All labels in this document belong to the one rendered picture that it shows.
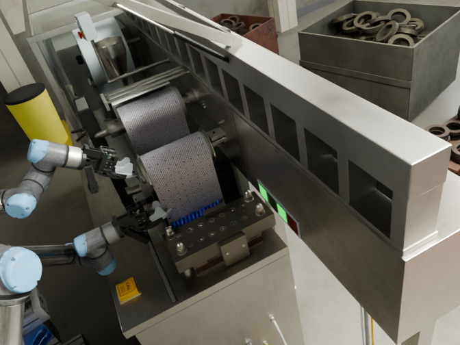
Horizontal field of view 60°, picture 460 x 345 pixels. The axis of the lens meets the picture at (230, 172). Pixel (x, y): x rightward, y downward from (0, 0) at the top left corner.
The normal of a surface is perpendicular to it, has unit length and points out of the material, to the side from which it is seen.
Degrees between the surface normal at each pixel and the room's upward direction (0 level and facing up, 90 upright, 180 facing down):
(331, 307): 0
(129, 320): 0
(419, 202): 90
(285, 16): 90
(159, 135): 92
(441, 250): 90
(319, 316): 0
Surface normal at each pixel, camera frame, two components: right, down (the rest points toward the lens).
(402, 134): -0.20, -0.77
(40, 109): 0.71, 0.36
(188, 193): 0.42, 0.49
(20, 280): 0.92, -0.07
